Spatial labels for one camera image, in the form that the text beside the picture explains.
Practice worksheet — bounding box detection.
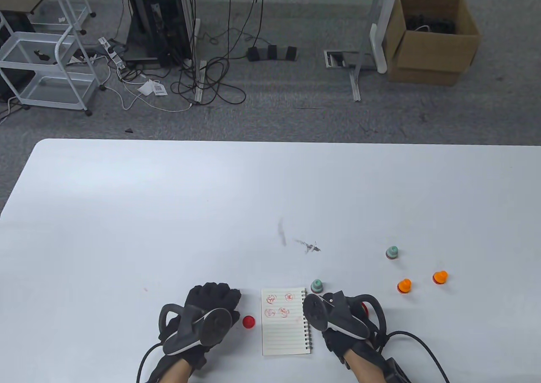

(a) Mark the white cable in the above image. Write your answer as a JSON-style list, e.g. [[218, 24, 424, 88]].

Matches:
[[100, 64, 196, 114]]

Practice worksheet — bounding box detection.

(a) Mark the black computer tower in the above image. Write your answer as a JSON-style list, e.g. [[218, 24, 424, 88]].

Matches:
[[122, 0, 194, 67]]

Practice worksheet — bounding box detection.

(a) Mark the black cable bundle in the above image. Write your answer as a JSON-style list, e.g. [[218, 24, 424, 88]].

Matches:
[[171, 0, 271, 105]]

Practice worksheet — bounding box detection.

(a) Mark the metal desk leg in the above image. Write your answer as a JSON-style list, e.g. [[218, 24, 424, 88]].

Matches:
[[347, 0, 387, 102], [192, 18, 208, 105]]

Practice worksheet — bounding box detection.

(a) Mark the person's right hand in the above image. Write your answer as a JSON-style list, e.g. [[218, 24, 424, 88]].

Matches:
[[322, 328, 386, 364]]

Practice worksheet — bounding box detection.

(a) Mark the person's right forearm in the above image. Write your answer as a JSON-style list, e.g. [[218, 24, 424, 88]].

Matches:
[[346, 344, 391, 383]]

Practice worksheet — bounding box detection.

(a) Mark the grey power strip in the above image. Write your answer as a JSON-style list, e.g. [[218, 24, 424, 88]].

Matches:
[[247, 47, 301, 61]]

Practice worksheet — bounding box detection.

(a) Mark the white lined spiral notebook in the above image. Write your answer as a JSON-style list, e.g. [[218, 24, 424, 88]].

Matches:
[[260, 288, 314, 357]]

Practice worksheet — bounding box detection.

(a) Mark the tangle of black cables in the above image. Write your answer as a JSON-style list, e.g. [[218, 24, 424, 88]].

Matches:
[[405, 14, 458, 35]]

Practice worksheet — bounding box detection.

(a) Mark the person's left forearm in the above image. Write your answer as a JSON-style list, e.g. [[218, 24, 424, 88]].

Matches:
[[158, 358, 191, 383]]

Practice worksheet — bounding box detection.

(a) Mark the white plastic panel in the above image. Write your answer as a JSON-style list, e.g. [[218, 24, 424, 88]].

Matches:
[[370, 0, 399, 75]]

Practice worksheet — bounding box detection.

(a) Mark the white rolling cart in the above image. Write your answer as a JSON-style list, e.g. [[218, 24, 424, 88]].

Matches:
[[0, 0, 107, 117]]

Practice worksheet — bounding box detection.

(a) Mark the metal floor socket box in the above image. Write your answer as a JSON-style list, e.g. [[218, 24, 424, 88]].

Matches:
[[324, 50, 377, 71]]

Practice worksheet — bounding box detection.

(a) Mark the brown cardboard box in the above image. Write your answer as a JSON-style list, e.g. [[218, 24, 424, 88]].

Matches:
[[382, 0, 483, 87]]

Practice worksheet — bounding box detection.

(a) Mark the white power strip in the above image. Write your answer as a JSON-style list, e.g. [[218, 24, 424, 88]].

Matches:
[[98, 36, 128, 71]]

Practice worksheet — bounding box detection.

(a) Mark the person's left hand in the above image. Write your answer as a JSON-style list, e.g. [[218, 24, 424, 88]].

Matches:
[[178, 282, 242, 370]]

